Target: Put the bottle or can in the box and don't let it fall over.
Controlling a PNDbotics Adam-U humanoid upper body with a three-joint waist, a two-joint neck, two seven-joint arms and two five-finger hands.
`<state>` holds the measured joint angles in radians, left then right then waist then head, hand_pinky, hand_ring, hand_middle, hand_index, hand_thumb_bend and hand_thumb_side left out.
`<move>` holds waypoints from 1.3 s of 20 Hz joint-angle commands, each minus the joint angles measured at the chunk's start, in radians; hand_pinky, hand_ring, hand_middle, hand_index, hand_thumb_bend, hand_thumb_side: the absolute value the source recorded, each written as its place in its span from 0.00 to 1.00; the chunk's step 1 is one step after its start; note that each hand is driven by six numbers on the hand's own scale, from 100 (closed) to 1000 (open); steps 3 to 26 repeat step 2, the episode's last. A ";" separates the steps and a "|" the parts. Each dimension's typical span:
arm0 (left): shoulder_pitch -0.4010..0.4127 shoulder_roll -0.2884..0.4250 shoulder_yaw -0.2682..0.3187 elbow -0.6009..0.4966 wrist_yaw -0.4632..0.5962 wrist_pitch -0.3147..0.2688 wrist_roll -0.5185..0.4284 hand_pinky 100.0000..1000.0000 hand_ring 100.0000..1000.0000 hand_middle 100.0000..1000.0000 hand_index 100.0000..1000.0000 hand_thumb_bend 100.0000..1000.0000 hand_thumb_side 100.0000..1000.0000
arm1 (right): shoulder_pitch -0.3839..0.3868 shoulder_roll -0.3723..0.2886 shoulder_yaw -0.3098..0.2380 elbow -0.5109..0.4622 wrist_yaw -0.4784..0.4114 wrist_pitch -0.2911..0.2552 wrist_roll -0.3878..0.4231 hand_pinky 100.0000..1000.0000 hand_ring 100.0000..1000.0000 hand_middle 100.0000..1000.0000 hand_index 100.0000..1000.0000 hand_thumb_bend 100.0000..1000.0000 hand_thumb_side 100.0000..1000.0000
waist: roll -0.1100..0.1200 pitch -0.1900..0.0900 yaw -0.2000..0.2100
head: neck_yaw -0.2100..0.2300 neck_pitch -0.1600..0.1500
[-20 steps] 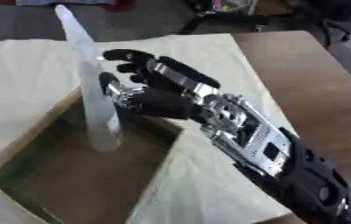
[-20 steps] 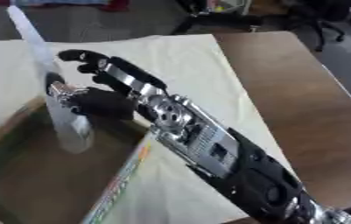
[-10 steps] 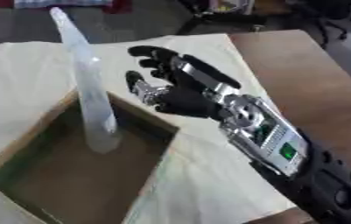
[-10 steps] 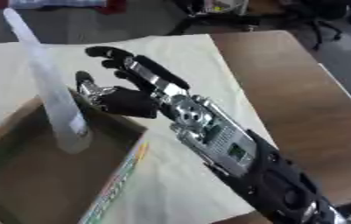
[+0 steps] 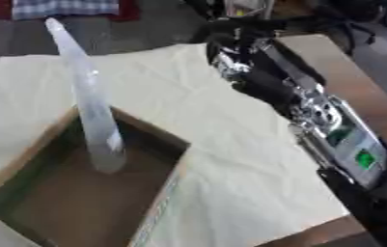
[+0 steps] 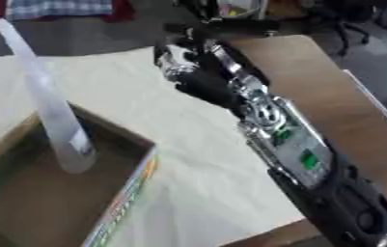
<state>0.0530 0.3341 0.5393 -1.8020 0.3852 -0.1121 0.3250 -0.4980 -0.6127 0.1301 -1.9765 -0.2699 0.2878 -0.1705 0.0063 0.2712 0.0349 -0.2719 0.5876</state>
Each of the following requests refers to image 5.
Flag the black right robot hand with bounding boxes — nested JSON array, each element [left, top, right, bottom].
[[191, 18, 328, 119]]

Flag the tan cardboard box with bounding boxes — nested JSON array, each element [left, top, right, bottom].
[[0, 104, 193, 247]]

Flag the person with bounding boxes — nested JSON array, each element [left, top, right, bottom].
[[0, 0, 143, 22]]

